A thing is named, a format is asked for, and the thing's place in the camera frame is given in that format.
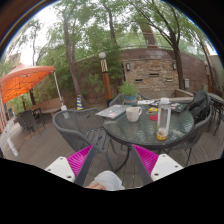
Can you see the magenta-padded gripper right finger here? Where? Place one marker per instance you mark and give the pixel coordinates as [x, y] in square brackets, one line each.
[148, 160]

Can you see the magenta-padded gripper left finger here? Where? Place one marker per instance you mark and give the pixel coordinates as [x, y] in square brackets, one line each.
[80, 160]

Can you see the clear plastic bottle white cap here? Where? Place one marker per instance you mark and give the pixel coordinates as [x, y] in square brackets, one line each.
[163, 116]

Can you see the person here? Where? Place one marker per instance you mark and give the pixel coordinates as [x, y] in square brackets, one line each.
[108, 180]

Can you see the white ribbed mug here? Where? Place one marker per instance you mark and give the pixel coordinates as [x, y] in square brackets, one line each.
[132, 114]

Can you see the yellow card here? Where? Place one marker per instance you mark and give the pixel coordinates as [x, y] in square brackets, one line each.
[153, 109]

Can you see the blue yellow striped bollard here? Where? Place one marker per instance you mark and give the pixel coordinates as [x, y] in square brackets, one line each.
[79, 103]

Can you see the silver laptop with stickers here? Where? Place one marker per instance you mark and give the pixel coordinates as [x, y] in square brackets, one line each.
[111, 111]

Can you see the black laptop with stickers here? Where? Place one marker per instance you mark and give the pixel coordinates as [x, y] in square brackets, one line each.
[180, 107]

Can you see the group of dark patio chairs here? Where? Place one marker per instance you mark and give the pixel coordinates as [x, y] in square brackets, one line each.
[28, 120]

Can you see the green plant in blue pot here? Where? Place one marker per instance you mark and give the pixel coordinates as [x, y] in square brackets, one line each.
[129, 93]

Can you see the black jacket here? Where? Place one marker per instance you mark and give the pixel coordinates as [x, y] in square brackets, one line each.
[200, 105]

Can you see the dark metal patio chair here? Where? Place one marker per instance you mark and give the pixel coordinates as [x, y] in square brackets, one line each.
[216, 110]

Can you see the orange canopy tent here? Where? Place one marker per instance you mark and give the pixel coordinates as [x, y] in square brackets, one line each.
[23, 80]

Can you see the wooden lamp post white globe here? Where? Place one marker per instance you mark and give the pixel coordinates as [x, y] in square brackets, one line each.
[106, 83]

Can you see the grey wall box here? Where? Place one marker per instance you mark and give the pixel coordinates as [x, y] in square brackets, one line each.
[186, 83]

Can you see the wall lamp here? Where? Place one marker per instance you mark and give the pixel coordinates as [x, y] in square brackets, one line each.
[174, 66]
[128, 66]

